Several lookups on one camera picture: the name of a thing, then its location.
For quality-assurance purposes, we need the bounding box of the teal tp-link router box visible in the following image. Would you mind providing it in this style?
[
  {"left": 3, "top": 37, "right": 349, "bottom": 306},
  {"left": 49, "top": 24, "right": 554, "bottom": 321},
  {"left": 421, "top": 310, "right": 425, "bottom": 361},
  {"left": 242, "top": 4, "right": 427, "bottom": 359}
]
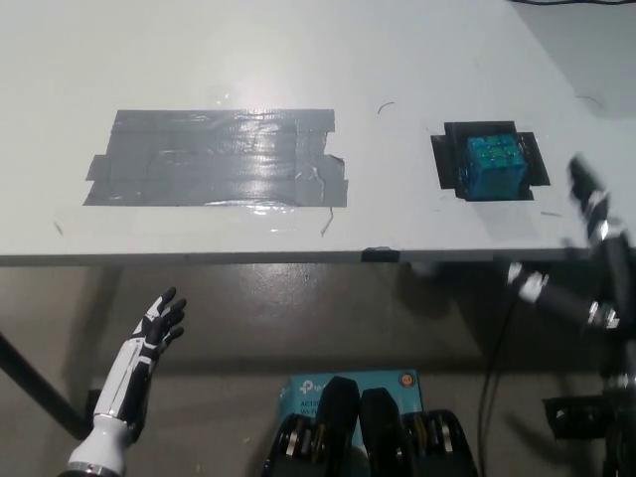
[{"left": 276, "top": 368, "right": 424, "bottom": 448}]

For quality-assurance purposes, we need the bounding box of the black tape square mark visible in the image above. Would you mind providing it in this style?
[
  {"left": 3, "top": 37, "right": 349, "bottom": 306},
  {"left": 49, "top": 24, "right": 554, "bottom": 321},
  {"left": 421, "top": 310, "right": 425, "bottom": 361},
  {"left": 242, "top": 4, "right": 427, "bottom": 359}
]
[{"left": 429, "top": 120, "right": 553, "bottom": 203}]

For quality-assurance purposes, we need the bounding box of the thin black hanging cable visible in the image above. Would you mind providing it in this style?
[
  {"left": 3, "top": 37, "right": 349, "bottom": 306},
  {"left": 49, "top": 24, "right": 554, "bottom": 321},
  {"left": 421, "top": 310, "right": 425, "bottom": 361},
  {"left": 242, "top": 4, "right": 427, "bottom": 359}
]
[{"left": 477, "top": 277, "right": 519, "bottom": 477}]

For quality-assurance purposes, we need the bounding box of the grey duct tape patch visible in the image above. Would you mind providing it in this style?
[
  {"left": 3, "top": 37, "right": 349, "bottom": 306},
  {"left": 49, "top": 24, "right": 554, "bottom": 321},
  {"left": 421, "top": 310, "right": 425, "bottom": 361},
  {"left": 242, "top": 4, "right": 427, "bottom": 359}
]
[{"left": 81, "top": 107, "right": 350, "bottom": 209}]

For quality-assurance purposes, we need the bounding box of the teal rubik's cube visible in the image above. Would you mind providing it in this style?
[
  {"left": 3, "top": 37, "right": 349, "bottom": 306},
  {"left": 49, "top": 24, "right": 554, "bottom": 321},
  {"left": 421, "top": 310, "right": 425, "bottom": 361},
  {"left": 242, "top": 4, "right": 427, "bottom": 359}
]
[{"left": 463, "top": 132, "right": 529, "bottom": 203}]

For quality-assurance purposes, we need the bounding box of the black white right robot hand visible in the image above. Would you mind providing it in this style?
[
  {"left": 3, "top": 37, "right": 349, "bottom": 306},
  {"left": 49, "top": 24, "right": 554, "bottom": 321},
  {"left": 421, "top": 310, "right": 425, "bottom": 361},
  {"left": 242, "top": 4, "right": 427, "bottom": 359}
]
[{"left": 505, "top": 152, "right": 636, "bottom": 335}]

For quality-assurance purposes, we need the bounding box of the black metal table leg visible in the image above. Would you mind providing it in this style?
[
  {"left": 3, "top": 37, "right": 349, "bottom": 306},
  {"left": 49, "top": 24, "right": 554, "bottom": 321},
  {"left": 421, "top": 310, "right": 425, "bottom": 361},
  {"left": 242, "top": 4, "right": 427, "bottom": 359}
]
[{"left": 0, "top": 329, "right": 84, "bottom": 441}]

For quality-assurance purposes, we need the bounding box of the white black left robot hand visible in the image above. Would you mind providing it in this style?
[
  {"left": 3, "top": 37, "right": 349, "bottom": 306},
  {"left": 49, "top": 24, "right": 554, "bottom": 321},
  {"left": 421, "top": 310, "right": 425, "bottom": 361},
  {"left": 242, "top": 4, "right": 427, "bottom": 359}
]
[{"left": 92, "top": 285, "right": 188, "bottom": 440}]

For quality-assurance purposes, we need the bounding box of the black floor bracket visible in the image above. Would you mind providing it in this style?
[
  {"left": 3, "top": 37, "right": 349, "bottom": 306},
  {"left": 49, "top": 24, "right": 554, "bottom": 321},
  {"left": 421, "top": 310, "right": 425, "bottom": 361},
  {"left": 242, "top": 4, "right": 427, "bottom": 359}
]
[{"left": 541, "top": 395, "right": 613, "bottom": 441}]

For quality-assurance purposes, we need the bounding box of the small black tape piece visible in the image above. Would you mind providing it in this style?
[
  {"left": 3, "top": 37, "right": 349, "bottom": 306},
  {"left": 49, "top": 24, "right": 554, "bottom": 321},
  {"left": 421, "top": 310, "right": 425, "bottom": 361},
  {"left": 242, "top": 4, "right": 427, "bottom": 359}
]
[{"left": 361, "top": 244, "right": 401, "bottom": 264}]

